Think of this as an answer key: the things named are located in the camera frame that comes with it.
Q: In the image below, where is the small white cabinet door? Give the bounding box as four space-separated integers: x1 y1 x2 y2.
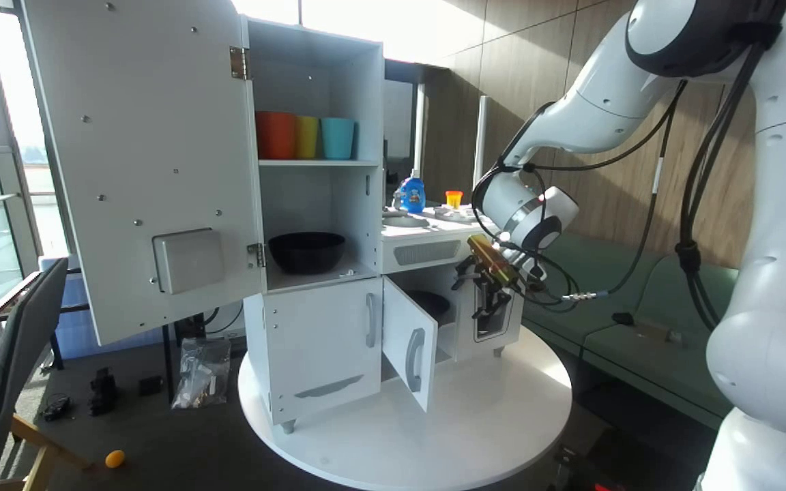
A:
381 277 439 409

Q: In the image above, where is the orange cup on counter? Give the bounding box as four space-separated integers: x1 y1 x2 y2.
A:
444 188 463 209

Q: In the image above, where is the grey office chair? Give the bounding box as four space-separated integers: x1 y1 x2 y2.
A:
0 258 69 449

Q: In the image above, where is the large white upper cabinet door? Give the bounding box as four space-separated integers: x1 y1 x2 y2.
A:
22 0 265 344

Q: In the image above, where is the orange plastic cup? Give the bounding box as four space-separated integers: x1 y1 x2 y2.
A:
256 111 298 158

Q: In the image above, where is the white lower left cabinet door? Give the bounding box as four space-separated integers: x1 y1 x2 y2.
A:
252 277 381 426

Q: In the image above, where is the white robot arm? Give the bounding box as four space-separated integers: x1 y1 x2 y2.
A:
473 0 786 491

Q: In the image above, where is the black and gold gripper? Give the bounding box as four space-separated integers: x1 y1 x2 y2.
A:
451 233 523 318

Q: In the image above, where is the white toy kitchen cabinet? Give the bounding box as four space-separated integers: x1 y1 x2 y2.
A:
241 15 530 437

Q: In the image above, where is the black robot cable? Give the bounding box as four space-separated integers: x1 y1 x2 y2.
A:
470 36 778 332

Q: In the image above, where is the yellow plastic cup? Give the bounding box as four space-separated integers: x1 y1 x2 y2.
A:
298 115 319 160

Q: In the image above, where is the round white table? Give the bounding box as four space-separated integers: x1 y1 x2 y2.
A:
237 329 572 491

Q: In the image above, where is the teal plastic cup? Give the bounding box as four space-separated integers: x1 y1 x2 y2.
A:
321 116 357 160

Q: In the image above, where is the clear plastic bag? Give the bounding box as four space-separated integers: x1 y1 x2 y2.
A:
171 338 228 409

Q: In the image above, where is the small orange ball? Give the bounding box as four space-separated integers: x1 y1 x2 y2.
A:
104 449 127 468

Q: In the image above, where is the black bowl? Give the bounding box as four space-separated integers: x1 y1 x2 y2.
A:
411 291 454 321

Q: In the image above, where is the black pan on shelf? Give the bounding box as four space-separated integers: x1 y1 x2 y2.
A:
269 232 347 272

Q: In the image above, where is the blue detergent bottle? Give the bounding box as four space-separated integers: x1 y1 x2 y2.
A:
392 175 425 214

